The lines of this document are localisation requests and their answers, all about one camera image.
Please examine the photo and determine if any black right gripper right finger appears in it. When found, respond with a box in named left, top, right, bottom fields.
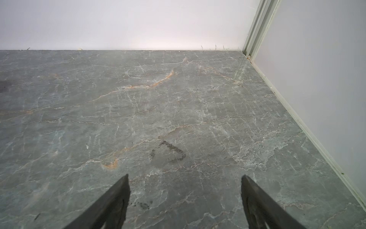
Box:
left=241, top=175, right=304, bottom=229

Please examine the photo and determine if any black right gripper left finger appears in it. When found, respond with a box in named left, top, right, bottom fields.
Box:
left=66, top=174, right=131, bottom=229

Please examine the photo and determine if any aluminium frame corner post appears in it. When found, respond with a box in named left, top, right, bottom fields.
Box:
left=242, top=0, right=281, bottom=63

